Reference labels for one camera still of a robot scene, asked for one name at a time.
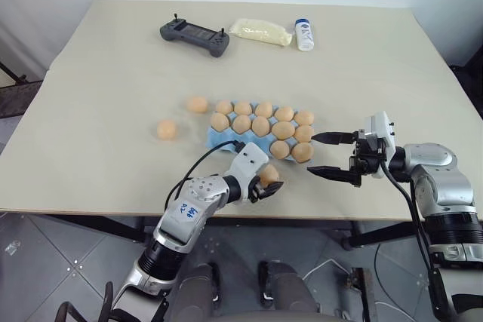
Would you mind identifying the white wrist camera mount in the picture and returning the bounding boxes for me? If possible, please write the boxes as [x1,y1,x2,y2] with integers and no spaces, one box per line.
[362,111,397,180]
[229,142,270,182]

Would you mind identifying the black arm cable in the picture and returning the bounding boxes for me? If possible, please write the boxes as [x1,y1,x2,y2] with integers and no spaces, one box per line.
[165,140,247,212]
[378,158,443,302]

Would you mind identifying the dark rounded robot leg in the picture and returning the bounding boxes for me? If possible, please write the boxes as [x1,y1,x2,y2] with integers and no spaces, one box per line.
[169,262,223,322]
[257,259,320,322]

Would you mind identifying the black table frame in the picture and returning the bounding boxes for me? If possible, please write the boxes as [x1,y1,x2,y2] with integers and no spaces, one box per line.
[45,214,429,251]

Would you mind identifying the black stand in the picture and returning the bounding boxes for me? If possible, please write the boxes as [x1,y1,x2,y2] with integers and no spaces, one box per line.
[0,60,45,119]

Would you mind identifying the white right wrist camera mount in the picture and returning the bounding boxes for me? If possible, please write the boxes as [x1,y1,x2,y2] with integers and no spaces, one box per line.
[362,111,397,180]

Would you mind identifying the blue egg carton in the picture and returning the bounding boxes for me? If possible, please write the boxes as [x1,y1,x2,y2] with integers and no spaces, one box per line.
[205,100,316,165]

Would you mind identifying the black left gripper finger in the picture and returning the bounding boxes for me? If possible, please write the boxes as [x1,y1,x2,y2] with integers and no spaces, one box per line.
[257,181,285,198]

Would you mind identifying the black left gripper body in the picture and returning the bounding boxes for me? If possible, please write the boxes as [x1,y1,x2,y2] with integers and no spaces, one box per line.
[247,175,266,203]

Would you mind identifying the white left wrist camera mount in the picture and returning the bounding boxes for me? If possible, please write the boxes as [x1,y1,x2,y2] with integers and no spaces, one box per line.
[229,142,270,182]

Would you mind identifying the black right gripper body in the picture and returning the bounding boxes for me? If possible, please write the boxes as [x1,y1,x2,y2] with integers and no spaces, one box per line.
[348,130,388,188]

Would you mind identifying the white bottle with blue cap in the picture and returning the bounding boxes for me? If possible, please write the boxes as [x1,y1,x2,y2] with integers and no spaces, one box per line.
[294,17,315,52]

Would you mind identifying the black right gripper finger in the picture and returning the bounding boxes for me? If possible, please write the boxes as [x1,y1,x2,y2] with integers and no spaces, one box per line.
[311,130,358,146]
[306,164,356,184]

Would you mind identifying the white floor cable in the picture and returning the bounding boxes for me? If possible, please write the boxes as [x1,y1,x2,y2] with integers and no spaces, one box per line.
[303,241,405,315]

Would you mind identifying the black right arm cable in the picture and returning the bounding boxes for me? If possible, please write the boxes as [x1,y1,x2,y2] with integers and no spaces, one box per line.
[378,158,443,302]

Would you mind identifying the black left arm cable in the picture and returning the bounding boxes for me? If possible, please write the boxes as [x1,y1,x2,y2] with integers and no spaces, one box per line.
[165,140,247,212]

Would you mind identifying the grey handheld remote controller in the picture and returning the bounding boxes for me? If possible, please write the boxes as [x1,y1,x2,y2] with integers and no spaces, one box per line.
[158,13,231,59]

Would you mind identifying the black equipment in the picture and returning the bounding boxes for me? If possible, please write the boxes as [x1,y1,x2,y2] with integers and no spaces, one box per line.
[449,37,483,103]

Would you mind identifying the clear bag of white grains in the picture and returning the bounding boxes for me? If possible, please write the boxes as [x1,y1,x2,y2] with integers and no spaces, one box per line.
[228,17,294,48]

